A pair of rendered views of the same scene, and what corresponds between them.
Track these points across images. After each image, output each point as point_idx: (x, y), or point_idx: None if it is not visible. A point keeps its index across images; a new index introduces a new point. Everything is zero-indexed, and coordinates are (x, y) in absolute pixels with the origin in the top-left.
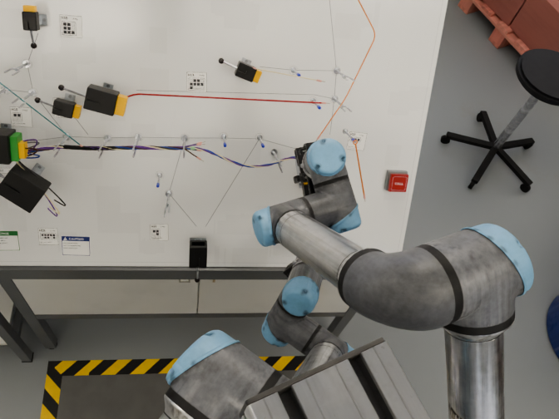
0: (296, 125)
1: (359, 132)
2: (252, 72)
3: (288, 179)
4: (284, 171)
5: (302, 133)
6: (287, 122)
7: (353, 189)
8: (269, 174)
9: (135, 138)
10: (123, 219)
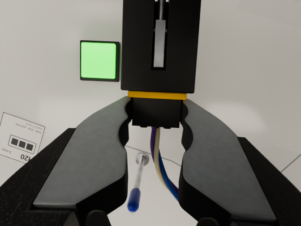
0: (154, 210)
1: (10, 158)
2: None
3: (203, 86)
4: (207, 108)
5: (144, 189)
6: (173, 221)
7: (37, 11)
8: (247, 109)
9: None
10: None
